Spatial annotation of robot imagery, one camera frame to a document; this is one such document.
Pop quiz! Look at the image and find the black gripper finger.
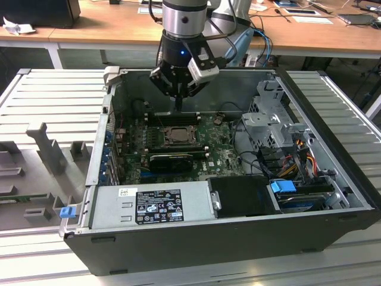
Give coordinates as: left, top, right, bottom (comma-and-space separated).
179, 79, 210, 111
149, 66, 180, 111

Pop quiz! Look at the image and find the silver topped CPU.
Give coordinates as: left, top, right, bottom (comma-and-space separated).
168, 129, 193, 143

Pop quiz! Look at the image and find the metal socket cover frame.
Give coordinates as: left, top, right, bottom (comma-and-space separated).
163, 126, 199, 147

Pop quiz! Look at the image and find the CPU socket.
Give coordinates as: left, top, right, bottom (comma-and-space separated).
161, 125, 200, 147

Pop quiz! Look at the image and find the small white paper label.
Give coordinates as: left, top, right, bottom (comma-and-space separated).
137, 6, 163, 15

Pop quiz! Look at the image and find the grey plastic case latch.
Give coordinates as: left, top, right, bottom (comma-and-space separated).
103, 66, 121, 89

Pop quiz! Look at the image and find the pale blue teach pendant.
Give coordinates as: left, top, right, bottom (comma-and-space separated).
223, 28, 254, 68

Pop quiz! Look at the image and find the silver metal drive cage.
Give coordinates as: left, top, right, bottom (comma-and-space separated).
240, 79, 318, 156

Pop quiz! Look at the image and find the green motherboard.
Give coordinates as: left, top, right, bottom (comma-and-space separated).
114, 111, 249, 184

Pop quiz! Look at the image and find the black graphics card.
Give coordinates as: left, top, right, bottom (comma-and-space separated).
148, 153, 195, 174

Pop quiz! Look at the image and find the wooden desk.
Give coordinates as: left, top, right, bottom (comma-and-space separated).
0, 0, 381, 71

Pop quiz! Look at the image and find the white framed tablet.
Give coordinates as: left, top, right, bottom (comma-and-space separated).
282, 7, 321, 16

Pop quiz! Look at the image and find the hard disk with blue carrier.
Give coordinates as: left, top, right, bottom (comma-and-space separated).
269, 179, 336, 215

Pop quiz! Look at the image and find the white paper sheet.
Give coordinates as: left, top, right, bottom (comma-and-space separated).
292, 15, 335, 25

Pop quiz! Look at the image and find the silver power supply unit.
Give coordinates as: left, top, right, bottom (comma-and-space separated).
88, 180, 223, 230

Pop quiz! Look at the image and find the black box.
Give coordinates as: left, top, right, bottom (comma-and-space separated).
0, 0, 82, 30

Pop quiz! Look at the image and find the crumpled white paper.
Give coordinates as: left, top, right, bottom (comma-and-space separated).
2, 16, 37, 36

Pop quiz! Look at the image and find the grey parts rack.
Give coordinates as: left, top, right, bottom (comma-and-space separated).
0, 121, 99, 232

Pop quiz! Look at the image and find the black PC case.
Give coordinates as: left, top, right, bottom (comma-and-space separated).
58, 66, 381, 277

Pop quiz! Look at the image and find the blue plastic latch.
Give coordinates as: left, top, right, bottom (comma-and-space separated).
59, 206, 76, 221

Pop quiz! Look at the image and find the grey laptop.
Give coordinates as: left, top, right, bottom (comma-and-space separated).
338, 13, 379, 27

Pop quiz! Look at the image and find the green RAM stick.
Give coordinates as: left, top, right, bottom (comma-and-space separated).
0, 192, 50, 203

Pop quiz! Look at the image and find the white camera on black bracket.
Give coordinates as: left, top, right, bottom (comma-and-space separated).
186, 46, 220, 83

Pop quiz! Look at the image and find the black camera cable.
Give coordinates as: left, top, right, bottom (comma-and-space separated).
218, 0, 239, 65

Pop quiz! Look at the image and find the blue cable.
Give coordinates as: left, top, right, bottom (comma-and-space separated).
252, 28, 274, 67

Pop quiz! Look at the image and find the coloured power wire bundle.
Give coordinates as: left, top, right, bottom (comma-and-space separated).
279, 139, 317, 179

